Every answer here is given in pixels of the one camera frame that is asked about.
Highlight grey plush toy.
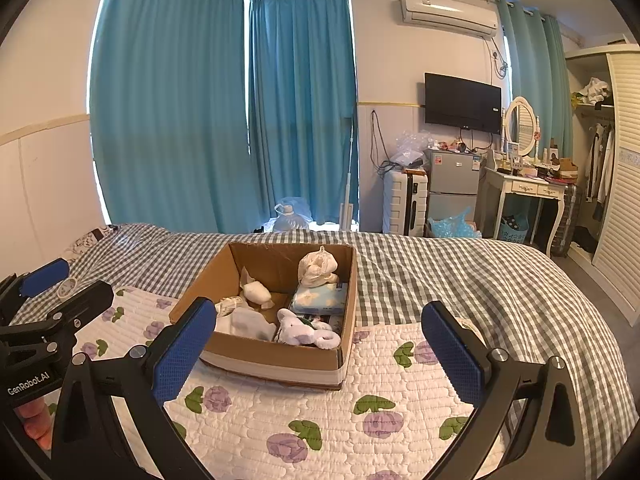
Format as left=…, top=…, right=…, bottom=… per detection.
left=276, top=308, right=342, bottom=349

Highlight blue plastic basket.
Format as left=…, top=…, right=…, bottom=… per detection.
left=500, top=212, right=530, bottom=244

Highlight wide teal curtain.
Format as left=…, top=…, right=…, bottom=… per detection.
left=89, top=0, right=254, bottom=234

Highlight dark printed tissue pack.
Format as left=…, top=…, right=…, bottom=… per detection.
left=299, top=313, right=347, bottom=332

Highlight black wall cable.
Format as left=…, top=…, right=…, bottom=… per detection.
left=370, top=109, right=397, bottom=179

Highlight plain white sock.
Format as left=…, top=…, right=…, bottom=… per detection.
left=242, top=267, right=275, bottom=311

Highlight person's left hand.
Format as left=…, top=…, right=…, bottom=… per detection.
left=12, top=397, right=54, bottom=454

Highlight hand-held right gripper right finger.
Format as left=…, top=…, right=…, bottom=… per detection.
left=421, top=301, right=589, bottom=480

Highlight white suitcase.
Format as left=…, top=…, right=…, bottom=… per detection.
left=382, top=169, right=430, bottom=236

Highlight light teal curtain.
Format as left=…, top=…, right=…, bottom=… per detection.
left=500, top=0, right=576, bottom=162

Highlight white slatted wardrobe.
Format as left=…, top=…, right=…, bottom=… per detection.
left=565, top=42, right=640, bottom=327

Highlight light blue tissue pack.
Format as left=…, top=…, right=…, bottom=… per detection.
left=291, top=282, right=350, bottom=316

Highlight floral printed soft pack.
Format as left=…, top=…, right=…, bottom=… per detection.
left=216, top=297, right=247, bottom=317

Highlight floral quilted mat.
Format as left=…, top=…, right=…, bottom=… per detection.
left=45, top=285, right=531, bottom=480

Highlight folded clothes pile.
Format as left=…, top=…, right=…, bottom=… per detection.
left=575, top=77, right=614, bottom=107

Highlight cream knotted plastic bag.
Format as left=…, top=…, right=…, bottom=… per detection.
left=298, top=247, right=339, bottom=289

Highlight clear plastic bags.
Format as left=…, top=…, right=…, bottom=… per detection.
left=395, top=130, right=437, bottom=169

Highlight grey mini fridge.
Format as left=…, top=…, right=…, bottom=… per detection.
left=426, top=149, right=484, bottom=236

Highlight black wall television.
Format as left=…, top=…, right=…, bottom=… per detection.
left=424, top=72, right=503, bottom=135

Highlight wall socket with cable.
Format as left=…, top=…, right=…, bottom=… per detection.
left=487, top=37, right=509, bottom=79

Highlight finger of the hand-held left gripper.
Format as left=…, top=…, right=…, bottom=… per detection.
left=0, top=259, right=71, bottom=311
left=47, top=280, right=115, bottom=332

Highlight hanging clothes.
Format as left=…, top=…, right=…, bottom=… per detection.
left=584, top=122, right=617, bottom=207

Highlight blue plastic bag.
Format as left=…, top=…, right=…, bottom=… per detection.
left=427, top=207, right=483, bottom=240

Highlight narrow teal curtain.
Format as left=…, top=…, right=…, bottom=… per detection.
left=247, top=0, right=360, bottom=231

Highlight white dressing table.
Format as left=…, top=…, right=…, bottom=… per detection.
left=482, top=165, right=571, bottom=257

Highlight white cloth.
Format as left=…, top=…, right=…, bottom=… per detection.
left=215, top=307, right=277, bottom=342

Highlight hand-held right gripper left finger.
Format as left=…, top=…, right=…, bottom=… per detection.
left=50, top=296, right=219, bottom=480

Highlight white mop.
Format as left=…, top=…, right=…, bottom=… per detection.
left=337, top=115, right=360, bottom=226

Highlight dark checked suitcase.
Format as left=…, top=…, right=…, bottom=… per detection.
left=547, top=182, right=584, bottom=259

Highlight white oval vanity mirror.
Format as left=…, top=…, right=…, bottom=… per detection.
left=502, top=96, right=542, bottom=159

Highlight floral ruffled bedding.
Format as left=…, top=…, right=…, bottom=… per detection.
left=65, top=225, right=122, bottom=262

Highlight brown cardboard box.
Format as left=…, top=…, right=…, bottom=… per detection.
left=169, top=242, right=359, bottom=392

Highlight white air conditioner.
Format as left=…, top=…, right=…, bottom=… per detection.
left=400, top=0, right=501, bottom=39

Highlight blue water jug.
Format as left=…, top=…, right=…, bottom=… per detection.
left=272, top=197, right=314, bottom=233

